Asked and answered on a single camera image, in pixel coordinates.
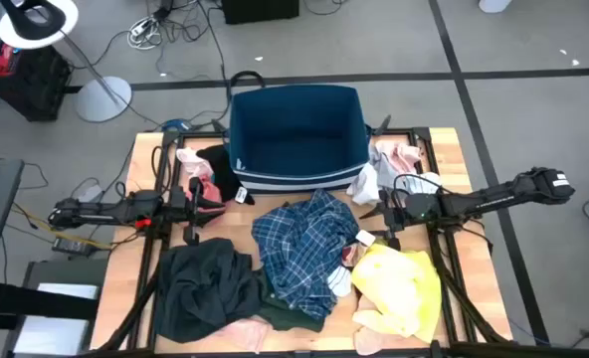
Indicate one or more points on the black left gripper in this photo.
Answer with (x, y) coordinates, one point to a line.
(192, 209)

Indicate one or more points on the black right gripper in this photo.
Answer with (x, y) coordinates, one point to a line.
(396, 216)

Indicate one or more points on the coral pink garment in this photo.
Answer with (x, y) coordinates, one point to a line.
(211, 191)

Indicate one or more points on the black garment with tag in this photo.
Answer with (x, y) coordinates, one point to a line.
(225, 169)

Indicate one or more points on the pink checked garment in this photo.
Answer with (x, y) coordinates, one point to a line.
(350, 256)

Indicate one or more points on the white and pink garment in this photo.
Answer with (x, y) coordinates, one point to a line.
(385, 166)

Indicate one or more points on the yellow garment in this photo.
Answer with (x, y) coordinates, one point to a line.
(399, 283)

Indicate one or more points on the light pink garment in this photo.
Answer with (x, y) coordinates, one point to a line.
(404, 154)

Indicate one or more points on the white blue striped shirt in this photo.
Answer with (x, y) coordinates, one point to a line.
(340, 281)

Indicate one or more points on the large dark slate garment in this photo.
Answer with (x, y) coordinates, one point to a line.
(200, 288)

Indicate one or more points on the blue plaid shirt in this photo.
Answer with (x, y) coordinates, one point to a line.
(299, 243)

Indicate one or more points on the pale peach garment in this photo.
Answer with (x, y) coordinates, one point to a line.
(369, 343)

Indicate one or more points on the salmon pink garment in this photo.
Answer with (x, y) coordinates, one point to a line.
(247, 333)

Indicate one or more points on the dark green polo shirt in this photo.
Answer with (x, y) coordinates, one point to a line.
(284, 318)

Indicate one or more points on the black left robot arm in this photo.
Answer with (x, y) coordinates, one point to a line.
(100, 214)

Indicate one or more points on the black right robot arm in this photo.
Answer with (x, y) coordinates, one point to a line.
(493, 199)

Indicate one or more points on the navy white striped fabric bin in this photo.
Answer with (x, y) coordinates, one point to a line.
(299, 134)

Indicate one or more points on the grey floor adapter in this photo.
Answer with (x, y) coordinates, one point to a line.
(90, 193)

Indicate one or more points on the black power brick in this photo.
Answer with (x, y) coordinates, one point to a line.
(73, 246)

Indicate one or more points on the white round floor lamp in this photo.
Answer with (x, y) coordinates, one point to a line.
(103, 99)

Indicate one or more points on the black floor box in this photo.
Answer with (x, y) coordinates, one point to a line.
(259, 10)

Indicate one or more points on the black storage crate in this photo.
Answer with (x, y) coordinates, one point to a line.
(36, 89)

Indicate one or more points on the white floor object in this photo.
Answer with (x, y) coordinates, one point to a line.
(493, 5)

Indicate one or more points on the red tool on crate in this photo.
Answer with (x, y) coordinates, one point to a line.
(3, 57)

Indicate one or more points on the black metal table frame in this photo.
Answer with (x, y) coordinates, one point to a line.
(195, 134)

